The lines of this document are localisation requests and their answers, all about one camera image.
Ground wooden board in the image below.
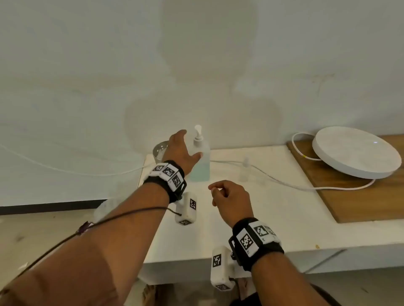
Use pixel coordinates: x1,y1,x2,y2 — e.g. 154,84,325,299
286,135,404,224

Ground person's foot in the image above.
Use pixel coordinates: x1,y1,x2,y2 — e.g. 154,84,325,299
236,277,253,300
142,283,166,306

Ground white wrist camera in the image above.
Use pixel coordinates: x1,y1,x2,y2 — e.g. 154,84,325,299
174,191,199,226
210,245,236,291

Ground perforated metal cup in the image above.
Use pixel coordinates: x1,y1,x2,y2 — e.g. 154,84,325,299
152,142,168,164

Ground white round lamp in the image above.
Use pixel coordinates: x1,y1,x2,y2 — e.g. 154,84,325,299
311,126,402,179

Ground person's right forearm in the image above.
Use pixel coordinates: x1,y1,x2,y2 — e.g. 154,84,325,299
251,251,332,306

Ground person's right foot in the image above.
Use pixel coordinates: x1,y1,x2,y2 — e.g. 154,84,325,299
236,277,253,300

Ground small clear bottle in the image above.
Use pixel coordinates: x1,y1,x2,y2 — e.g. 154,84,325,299
239,157,250,183

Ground black wristband with markers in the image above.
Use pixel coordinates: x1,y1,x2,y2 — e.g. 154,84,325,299
141,160,187,204
228,217,284,272

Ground person's left hand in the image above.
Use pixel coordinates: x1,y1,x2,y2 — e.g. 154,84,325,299
162,129,203,176

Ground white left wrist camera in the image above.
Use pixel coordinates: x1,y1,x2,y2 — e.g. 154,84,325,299
174,191,199,226

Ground white power cable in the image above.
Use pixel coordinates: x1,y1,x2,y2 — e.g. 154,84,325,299
0,132,377,192

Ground black right wristband with markers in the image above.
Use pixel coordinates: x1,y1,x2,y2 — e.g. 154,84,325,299
228,217,284,272

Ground large translucent bottle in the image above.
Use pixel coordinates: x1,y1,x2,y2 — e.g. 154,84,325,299
189,124,211,182

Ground person's left foot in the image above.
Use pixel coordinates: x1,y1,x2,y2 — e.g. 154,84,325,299
142,283,166,306

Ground person's black shorts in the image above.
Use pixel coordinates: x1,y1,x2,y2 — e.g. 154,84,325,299
229,283,343,306

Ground black left wristband with markers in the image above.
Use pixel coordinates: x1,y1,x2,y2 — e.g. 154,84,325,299
141,160,187,204

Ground clear plastic bag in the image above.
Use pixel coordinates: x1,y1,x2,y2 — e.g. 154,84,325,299
93,198,117,224

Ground person's right hand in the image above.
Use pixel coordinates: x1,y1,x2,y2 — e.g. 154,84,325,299
208,180,255,229

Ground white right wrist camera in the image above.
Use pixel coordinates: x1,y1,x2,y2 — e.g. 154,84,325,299
210,245,236,291

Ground person's left forearm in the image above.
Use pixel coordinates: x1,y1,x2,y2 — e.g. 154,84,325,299
0,182,171,306

